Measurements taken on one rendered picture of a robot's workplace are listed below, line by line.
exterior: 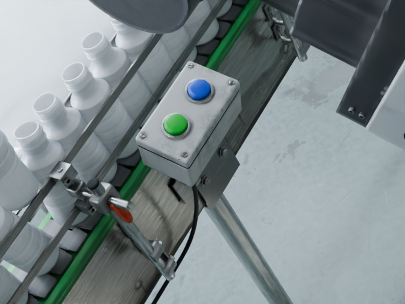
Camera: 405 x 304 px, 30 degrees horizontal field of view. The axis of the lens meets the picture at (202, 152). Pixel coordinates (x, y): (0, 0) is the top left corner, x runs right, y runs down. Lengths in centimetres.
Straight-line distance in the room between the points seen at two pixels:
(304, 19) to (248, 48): 96
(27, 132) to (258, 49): 45
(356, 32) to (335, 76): 221
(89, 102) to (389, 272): 119
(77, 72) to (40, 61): 221
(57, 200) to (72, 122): 11
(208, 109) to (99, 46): 19
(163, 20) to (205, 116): 62
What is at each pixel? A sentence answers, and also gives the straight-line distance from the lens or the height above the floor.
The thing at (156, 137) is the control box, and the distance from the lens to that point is 96.
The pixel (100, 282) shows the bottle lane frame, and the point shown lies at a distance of 111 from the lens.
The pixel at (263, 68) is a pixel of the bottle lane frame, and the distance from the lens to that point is 132.
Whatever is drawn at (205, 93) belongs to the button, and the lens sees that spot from 98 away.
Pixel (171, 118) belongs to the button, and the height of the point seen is 112.
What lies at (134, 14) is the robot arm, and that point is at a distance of 37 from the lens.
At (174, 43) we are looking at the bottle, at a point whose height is 106.
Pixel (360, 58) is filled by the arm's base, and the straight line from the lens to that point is 32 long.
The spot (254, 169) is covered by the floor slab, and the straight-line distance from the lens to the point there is 237.
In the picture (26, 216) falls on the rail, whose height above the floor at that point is 111.
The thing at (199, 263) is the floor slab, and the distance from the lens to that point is 225.
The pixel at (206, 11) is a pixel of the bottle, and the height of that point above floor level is 105.
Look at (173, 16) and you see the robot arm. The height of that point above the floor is 156.
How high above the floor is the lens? 176
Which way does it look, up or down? 45 degrees down
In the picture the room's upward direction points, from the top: 32 degrees counter-clockwise
